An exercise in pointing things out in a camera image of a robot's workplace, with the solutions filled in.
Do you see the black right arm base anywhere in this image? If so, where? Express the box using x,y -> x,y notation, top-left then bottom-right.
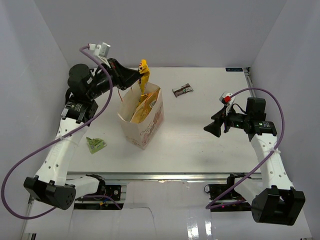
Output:
203,182 -> 253,212

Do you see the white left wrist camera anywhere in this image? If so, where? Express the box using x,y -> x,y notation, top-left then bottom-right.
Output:
88,42 -> 111,66

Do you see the small green candy packet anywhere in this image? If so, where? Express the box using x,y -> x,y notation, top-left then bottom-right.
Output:
86,137 -> 107,154

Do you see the beige paper gift bag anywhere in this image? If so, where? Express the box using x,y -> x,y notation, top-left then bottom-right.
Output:
117,82 -> 164,150

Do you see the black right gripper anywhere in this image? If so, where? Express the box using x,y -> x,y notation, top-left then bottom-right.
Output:
204,104 -> 251,138

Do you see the right blue table label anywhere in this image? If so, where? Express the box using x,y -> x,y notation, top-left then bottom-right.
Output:
225,67 -> 243,72

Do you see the yellow M&M's candy pack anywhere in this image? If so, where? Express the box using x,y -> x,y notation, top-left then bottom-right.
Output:
138,59 -> 150,95

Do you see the brown chocolate bar wrapper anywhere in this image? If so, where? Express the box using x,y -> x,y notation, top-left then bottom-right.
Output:
172,83 -> 194,98

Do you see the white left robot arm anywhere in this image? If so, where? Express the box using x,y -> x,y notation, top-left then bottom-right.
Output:
23,58 -> 142,210

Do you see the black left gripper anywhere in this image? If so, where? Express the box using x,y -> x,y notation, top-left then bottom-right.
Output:
87,57 -> 143,100

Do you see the aluminium table front rail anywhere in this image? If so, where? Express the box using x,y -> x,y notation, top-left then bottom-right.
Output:
67,171 -> 263,181

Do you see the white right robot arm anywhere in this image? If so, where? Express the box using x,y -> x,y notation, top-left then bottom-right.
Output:
204,96 -> 306,226

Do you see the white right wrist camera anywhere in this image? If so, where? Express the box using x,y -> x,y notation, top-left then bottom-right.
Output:
219,91 -> 234,115

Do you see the yellow snack bar wrapper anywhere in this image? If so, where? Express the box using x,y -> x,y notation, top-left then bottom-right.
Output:
137,93 -> 152,107

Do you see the large tan chip bag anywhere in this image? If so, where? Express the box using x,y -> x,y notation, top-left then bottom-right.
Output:
130,87 -> 160,124

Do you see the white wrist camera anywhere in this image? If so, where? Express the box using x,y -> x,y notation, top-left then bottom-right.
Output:
219,91 -> 234,115
88,42 -> 111,66

